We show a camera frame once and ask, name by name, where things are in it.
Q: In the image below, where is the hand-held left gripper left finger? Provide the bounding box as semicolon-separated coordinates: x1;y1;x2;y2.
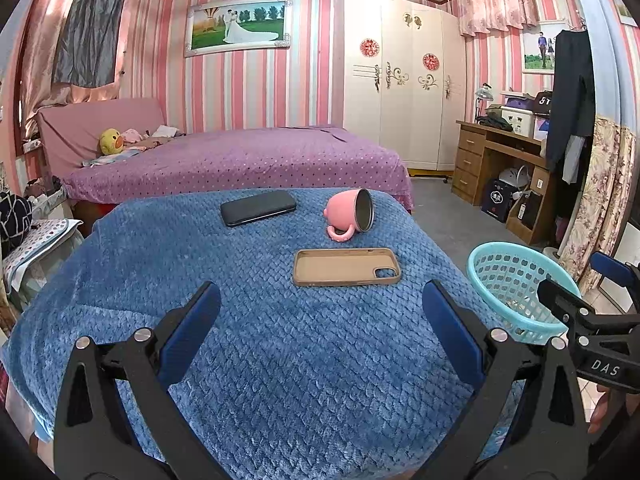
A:
52;280;231;480

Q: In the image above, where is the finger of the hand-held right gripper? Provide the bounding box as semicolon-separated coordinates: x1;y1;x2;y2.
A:
589;251;640;293
537;278;603;333

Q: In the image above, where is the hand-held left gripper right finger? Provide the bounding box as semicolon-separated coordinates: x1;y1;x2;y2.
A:
415;280;588;480

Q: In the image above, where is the light blue plastic basket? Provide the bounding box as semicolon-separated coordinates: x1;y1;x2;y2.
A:
467;242;584;346

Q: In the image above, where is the person's right hand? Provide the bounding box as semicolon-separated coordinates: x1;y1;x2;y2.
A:
587;385;629;436

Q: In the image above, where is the blue fleece blanket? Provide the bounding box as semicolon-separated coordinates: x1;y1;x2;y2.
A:
0;187;531;480

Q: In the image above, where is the black paper bag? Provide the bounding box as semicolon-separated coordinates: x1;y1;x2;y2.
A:
481;178;519;224

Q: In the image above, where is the brown phone case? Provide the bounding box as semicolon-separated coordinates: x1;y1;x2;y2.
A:
292;247;403;289

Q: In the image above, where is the white fan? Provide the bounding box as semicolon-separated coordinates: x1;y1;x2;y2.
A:
499;165;532;192

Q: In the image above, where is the pink mug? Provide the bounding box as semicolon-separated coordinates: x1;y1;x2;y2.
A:
323;187;375;245

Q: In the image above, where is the wooden desk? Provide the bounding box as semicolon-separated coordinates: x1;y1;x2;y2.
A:
451;119;559;247

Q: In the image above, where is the dotted white bag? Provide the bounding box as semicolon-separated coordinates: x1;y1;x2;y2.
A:
2;218;84;307

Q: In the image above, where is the white storage box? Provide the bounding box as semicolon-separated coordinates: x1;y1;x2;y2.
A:
501;107;536;137

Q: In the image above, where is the dark hanging garment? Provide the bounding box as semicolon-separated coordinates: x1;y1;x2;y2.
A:
544;29;597;182

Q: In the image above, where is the bed with purple cover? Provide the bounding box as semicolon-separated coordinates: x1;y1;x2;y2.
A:
36;98;416;211

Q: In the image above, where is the yellow duck plush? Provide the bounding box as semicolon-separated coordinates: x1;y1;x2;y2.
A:
98;128;125;157

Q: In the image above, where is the black white patterned cushion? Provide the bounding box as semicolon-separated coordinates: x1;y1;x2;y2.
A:
0;190;34;257

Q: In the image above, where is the desk lamp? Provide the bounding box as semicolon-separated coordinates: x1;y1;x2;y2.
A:
472;82;496;122

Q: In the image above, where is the white wardrobe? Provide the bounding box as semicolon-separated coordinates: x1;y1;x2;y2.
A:
342;0;469;172

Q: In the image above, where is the pink floral valance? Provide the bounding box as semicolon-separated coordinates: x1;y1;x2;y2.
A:
457;0;542;39

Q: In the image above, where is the framed wedding picture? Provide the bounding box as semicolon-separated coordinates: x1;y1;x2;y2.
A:
183;0;292;59

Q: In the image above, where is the pink satin curtain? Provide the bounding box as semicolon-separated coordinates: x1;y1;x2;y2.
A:
0;0;132;141

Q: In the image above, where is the grey hanging cloth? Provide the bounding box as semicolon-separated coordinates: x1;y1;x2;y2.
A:
52;0;130;89

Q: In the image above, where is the small wall photo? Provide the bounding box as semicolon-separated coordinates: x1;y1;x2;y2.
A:
522;22;557;75

